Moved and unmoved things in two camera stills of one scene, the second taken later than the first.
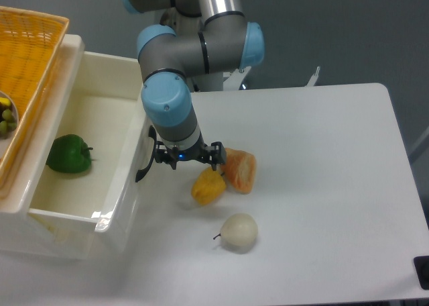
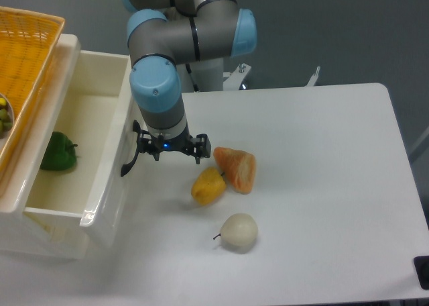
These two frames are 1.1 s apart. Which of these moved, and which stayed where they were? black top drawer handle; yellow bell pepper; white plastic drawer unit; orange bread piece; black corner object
Moved: black top drawer handle; white plastic drawer unit
Stayed: yellow bell pepper; orange bread piece; black corner object
